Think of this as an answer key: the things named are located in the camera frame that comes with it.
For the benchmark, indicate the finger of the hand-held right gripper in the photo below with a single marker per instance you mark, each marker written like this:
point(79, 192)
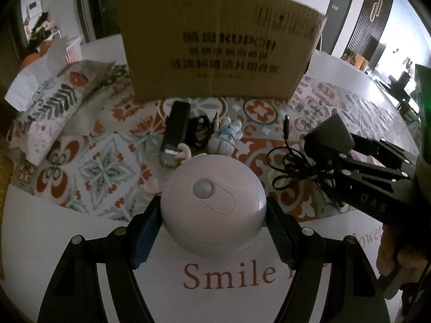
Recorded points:
point(384, 151)
point(370, 171)

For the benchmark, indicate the black binder clip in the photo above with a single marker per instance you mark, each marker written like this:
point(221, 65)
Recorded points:
point(200, 129)

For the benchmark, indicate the orange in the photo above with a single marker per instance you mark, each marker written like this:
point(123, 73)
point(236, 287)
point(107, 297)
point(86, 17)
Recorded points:
point(44, 46)
point(28, 60)

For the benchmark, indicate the small white figurine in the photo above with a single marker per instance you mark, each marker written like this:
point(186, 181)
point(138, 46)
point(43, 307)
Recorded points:
point(222, 138)

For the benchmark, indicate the patterned table runner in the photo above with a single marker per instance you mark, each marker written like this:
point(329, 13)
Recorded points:
point(111, 165)

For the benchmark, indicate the pink round night light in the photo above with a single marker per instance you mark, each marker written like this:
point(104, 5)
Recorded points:
point(212, 205)

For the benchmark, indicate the dark interior door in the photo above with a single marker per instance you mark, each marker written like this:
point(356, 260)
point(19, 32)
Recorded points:
point(341, 10)

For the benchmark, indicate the black lighter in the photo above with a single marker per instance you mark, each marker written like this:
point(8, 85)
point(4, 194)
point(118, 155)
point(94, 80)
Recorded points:
point(176, 124)

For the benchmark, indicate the person's right hand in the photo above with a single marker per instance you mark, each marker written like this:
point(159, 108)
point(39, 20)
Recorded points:
point(384, 255)

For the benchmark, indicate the floral fabric tissue pouch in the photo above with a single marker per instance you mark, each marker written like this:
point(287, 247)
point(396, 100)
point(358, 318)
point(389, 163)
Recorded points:
point(57, 107)

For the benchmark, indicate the brown cardboard box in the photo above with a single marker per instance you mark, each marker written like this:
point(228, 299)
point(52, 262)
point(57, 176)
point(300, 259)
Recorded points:
point(215, 50)

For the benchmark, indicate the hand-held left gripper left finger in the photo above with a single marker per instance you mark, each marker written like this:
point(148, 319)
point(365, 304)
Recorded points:
point(146, 239)

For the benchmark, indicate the loop wall light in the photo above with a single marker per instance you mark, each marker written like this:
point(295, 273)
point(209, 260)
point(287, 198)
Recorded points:
point(377, 10)

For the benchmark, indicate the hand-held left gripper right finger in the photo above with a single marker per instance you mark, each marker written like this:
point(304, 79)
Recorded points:
point(281, 235)

